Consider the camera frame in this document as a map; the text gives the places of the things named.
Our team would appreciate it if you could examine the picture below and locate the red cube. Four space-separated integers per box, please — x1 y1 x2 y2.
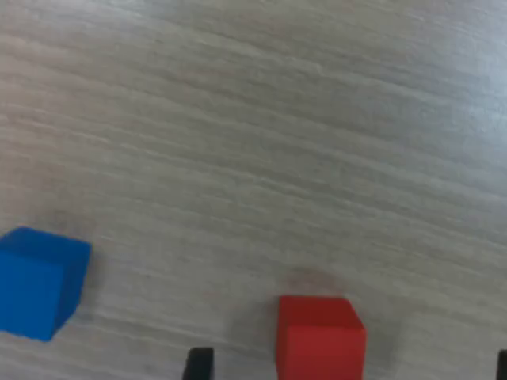
276 294 368 380

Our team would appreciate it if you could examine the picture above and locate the blue cube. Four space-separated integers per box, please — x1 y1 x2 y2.
0 226 93 344

